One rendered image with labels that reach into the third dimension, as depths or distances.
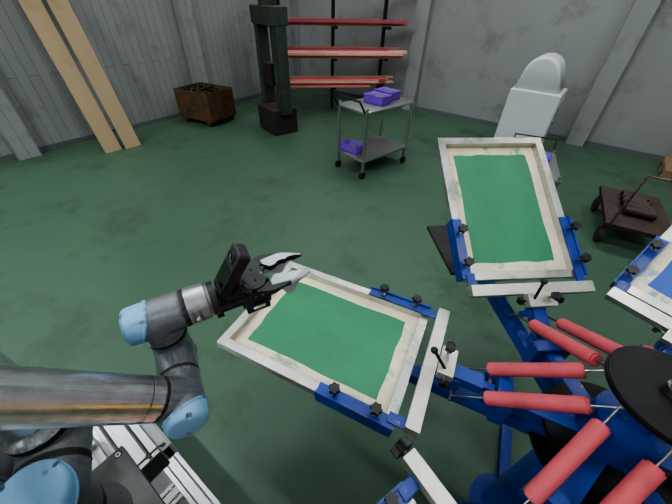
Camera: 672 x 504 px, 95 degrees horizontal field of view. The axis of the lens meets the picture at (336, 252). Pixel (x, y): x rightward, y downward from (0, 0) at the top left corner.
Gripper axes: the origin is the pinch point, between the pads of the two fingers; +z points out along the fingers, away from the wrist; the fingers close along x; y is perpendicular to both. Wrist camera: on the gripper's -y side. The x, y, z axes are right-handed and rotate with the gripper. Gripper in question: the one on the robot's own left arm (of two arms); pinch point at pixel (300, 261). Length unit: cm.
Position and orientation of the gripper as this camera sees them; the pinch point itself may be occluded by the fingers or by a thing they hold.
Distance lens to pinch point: 69.6
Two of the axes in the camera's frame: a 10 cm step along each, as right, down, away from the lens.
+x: 4.8, 6.7, -5.7
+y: -0.9, 6.8, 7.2
